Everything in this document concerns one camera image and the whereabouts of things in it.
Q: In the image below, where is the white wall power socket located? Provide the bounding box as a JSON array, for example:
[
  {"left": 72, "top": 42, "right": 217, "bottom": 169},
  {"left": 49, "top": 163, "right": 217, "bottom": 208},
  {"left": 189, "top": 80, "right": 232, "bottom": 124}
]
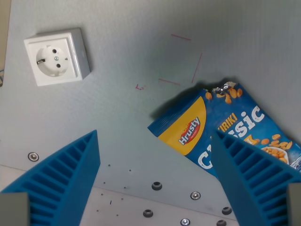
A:
[{"left": 24, "top": 27, "right": 91, "bottom": 87}]

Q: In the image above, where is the blue Hrusty peanut snack bag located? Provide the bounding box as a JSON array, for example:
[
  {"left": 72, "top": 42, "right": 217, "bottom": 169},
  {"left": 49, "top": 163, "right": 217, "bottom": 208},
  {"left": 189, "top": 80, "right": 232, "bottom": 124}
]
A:
[{"left": 147, "top": 81, "right": 301, "bottom": 181}]

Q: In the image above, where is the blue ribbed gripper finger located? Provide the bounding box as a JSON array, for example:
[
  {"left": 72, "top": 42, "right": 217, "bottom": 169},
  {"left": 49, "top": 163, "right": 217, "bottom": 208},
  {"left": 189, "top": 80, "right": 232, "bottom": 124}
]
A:
[
  {"left": 211, "top": 130, "right": 301, "bottom": 226},
  {"left": 0, "top": 129, "right": 101, "bottom": 226}
]

